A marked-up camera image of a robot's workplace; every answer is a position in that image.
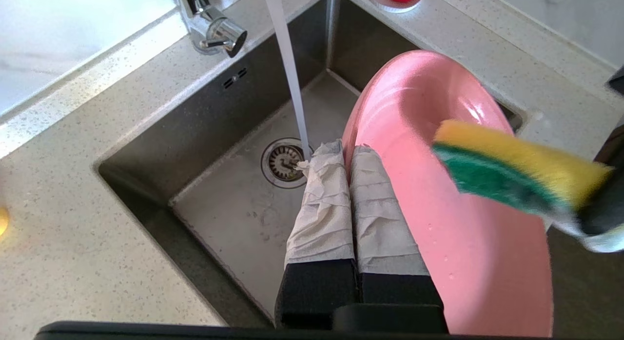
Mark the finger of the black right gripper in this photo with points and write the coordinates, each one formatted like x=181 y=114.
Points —
x=607 y=203

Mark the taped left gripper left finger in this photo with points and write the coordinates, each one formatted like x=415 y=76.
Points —
x=321 y=223

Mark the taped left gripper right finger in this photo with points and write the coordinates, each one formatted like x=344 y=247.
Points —
x=380 y=223

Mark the pink plate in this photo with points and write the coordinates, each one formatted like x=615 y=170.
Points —
x=468 y=271

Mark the yellow green sponge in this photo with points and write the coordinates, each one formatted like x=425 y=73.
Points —
x=512 y=169

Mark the chrome faucet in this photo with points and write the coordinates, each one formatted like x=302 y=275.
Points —
x=214 y=28

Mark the stainless steel sink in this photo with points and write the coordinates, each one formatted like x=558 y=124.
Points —
x=195 y=159

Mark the round metal drain strainer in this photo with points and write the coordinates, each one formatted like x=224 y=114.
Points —
x=280 y=162

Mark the running water stream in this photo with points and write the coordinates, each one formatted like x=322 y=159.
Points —
x=290 y=71

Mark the red apple on dish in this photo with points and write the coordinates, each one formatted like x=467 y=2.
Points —
x=375 y=1

